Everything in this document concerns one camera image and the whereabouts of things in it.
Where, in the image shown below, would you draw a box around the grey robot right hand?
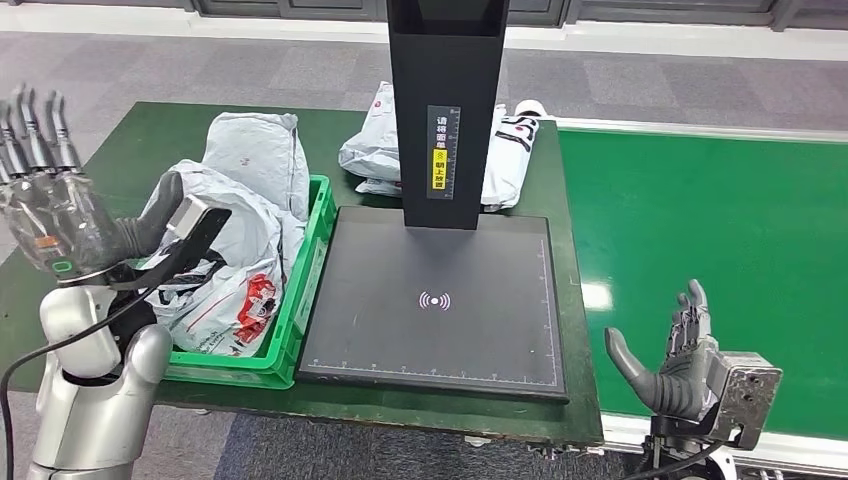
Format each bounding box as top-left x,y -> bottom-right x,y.
604,279 -> 721,423

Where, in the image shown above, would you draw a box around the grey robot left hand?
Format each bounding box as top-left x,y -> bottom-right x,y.
0,82 -> 185,286

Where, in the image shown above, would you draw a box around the white parcel red print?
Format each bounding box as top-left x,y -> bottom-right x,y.
142,158 -> 310,280

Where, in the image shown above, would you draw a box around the smooth white parcel red logo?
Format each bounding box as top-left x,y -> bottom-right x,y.
140,245 -> 287,360

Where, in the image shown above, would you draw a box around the plain grey-white poly mailer parcel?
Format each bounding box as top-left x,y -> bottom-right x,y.
201,112 -> 311,223

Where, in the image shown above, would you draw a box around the green conveyor belt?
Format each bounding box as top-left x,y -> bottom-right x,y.
558,129 -> 848,440

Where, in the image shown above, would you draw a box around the black scanner machine platform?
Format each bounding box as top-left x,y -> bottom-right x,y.
296,205 -> 570,404

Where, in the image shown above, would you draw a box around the white parcel bold black letters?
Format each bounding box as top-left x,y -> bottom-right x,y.
481,104 -> 541,212

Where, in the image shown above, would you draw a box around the flat pale grey parcel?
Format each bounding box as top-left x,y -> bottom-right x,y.
355,176 -> 403,197

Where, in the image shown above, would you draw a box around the grey-white parcel small red dot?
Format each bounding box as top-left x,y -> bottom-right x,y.
338,80 -> 402,181

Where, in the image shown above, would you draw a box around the black scanner machine column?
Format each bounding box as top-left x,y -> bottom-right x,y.
387,0 -> 511,231

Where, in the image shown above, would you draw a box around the green plastic crate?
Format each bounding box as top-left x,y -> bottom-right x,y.
162,174 -> 338,391

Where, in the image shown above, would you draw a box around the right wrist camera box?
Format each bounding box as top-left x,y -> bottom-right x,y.
705,351 -> 785,452

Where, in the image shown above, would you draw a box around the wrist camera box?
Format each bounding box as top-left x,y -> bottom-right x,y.
705,351 -> 785,452
122,193 -> 234,293

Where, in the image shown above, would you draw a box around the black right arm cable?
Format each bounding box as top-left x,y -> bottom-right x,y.
622,440 -> 727,480

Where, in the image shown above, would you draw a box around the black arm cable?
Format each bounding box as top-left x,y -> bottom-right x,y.
622,440 -> 727,480
0,284 -> 162,480

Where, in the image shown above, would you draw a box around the aluminium conveyor frame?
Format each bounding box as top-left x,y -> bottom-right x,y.
555,116 -> 848,478

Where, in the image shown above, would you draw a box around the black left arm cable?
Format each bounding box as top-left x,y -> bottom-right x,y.
0,284 -> 162,480

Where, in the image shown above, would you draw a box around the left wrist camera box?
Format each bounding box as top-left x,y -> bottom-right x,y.
122,193 -> 234,293

